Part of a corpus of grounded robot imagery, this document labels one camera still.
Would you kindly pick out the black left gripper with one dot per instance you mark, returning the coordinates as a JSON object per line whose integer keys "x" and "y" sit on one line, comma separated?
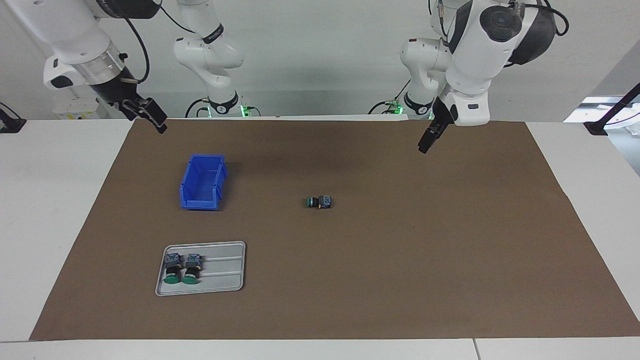
{"x": 444, "y": 114}

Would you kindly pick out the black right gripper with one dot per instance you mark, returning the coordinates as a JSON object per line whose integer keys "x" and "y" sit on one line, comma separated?
{"x": 117, "y": 90}

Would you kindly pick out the green push button switch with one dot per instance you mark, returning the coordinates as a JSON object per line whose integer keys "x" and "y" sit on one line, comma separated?
{"x": 192, "y": 270}
{"x": 173, "y": 270}
{"x": 322, "y": 202}

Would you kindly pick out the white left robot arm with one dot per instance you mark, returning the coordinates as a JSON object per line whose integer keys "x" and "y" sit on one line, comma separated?
{"x": 475, "y": 60}

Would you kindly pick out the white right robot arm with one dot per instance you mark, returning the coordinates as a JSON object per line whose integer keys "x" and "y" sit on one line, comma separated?
{"x": 75, "y": 35}

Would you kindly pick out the blue plastic storage bin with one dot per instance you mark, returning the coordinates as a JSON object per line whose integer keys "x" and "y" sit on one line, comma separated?
{"x": 202, "y": 182}

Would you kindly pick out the brown table mat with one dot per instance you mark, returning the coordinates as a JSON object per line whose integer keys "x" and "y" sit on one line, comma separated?
{"x": 375, "y": 260}

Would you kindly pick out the grey metal tray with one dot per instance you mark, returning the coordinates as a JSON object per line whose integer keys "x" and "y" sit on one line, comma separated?
{"x": 225, "y": 265}

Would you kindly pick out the white wall box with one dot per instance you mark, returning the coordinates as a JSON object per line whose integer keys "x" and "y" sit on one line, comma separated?
{"x": 80, "y": 109}

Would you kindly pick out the black camera stand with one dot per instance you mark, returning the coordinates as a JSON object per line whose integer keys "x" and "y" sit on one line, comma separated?
{"x": 597, "y": 127}
{"x": 9, "y": 122}

